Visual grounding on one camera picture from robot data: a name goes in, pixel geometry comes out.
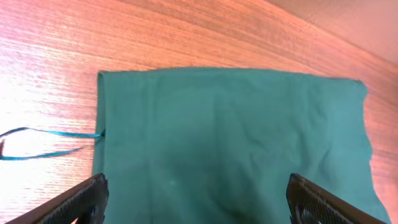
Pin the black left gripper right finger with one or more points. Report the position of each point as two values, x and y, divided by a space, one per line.
311 204

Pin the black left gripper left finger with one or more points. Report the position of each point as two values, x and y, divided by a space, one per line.
84 203

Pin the green cloth garment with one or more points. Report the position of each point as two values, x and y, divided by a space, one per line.
218 145

